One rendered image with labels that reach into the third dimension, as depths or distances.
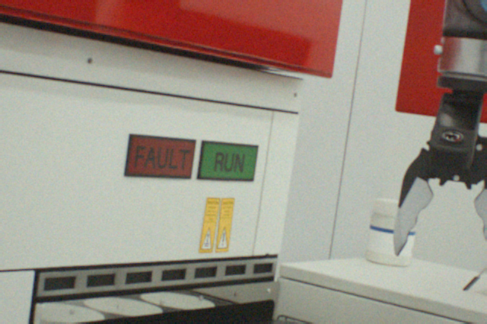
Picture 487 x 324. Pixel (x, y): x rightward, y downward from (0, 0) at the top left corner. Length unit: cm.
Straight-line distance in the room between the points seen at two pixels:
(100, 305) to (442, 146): 41
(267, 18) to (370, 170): 348
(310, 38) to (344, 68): 307
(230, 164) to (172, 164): 11
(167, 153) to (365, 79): 340
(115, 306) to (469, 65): 47
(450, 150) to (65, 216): 41
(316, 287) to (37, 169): 49
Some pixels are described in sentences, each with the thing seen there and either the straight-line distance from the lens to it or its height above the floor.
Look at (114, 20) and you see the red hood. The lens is 104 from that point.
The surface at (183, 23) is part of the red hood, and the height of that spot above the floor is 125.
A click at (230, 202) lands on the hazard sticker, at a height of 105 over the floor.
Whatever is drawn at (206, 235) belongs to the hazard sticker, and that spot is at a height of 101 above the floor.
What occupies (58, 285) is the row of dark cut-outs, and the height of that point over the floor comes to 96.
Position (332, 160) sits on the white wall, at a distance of 440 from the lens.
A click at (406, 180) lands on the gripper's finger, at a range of 116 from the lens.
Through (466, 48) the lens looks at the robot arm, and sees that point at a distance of 115.
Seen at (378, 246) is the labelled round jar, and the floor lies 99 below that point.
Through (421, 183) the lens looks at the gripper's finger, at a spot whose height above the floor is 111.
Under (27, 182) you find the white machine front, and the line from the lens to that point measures 105.
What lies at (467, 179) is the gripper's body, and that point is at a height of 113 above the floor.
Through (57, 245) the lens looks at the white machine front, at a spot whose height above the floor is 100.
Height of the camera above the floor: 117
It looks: 3 degrees down
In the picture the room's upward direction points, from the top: 8 degrees clockwise
